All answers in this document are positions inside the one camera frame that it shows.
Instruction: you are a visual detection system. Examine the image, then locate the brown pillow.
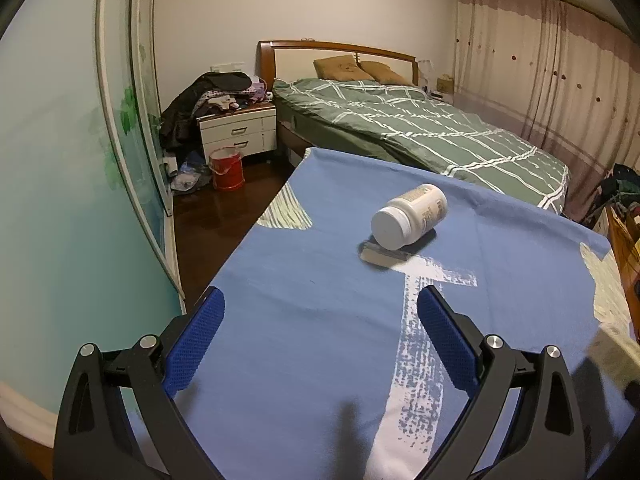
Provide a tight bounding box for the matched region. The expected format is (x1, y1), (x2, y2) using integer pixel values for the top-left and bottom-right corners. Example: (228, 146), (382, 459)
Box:
(359, 61), (412, 86)
(314, 54), (374, 81)

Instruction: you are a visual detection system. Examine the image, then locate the clothes heap on desk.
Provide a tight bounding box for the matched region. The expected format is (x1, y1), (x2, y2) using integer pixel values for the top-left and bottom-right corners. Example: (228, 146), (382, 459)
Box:
(582, 164), (640, 229)

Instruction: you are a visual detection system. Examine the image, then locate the sliding wardrobe door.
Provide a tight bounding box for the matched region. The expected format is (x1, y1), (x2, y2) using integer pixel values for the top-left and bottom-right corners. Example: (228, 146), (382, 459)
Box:
(1, 0), (181, 412)

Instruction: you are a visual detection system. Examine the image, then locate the white nightstand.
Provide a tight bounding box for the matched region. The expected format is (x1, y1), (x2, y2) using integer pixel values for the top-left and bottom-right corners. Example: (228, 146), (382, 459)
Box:
(198, 103), (277, 158)

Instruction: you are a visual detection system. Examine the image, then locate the right brown pillow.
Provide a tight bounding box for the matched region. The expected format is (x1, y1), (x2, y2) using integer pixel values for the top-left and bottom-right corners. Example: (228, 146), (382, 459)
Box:
(359, 61), (412, 86)

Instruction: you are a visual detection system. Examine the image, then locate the tissue box on far nightstand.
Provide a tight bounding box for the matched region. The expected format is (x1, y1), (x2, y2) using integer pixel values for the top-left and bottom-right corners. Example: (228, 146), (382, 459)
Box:
(436, 74), (454, 96)

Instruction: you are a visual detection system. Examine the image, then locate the white green medicine box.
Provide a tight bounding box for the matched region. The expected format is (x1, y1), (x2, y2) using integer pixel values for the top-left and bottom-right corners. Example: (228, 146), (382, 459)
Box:
(588, 322), (640, 408)

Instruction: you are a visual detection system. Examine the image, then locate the pink white curtain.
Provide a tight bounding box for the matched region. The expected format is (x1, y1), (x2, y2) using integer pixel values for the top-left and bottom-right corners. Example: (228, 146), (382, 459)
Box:
(454, 0), (639, 220)

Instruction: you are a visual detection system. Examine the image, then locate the small white pill bottle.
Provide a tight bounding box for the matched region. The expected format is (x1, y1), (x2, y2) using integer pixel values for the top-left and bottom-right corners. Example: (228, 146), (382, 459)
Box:
(371, 184), (448, 250)

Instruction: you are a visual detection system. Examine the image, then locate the left brown pillow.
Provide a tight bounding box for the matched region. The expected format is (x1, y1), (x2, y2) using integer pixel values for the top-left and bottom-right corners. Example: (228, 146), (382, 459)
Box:
(314, 54), (374, 81)

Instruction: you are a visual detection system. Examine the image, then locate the blue star tablecloth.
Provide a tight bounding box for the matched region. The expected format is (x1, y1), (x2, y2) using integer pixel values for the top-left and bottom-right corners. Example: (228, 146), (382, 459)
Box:
(176, 148), (634, 479)

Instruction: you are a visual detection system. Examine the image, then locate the wooden desk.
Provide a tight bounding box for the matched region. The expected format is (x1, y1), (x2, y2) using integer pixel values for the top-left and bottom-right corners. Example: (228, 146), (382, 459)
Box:
(605, 206), (640, 340)

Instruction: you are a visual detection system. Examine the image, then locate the bed with green quilt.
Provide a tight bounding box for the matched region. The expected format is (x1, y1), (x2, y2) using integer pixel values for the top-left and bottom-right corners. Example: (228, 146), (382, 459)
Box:
(273, 78), (570, 214)

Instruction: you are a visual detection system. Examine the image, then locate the wooden headboard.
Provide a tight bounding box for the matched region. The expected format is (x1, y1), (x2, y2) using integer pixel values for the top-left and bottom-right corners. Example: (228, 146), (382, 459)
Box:
(257, 39), (420, 91)

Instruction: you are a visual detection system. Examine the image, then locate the small foil packet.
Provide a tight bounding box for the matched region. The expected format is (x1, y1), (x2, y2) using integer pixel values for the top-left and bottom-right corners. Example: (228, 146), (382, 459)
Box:
(359, 242), (412, 269)

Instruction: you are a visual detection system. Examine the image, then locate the red bucket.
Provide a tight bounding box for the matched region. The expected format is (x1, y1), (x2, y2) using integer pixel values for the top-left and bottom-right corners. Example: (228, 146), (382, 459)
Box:
(208, 146), (245, 192)

